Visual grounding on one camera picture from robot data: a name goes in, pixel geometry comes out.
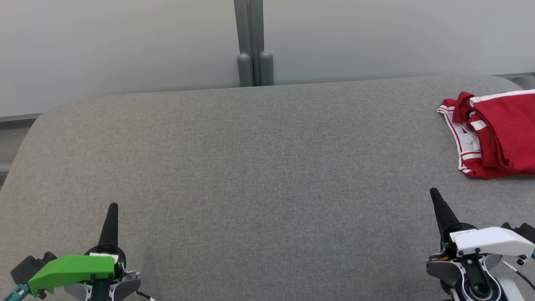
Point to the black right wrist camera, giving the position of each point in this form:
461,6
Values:
524,230

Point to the red shorts with white trim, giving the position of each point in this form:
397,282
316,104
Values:
510,129

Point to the grey fabric sofa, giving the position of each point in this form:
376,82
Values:
267,167

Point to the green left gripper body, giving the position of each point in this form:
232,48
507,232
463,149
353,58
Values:
71,269

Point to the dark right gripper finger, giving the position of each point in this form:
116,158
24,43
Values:
444,213

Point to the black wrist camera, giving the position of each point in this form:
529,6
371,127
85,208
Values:
31,267
524,230

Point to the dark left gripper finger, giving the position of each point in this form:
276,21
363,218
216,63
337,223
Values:
109,228

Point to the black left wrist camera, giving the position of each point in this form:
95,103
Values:
31,267

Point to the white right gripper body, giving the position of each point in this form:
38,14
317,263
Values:
493,240

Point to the grey partition post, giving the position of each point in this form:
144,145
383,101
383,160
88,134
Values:
253,42

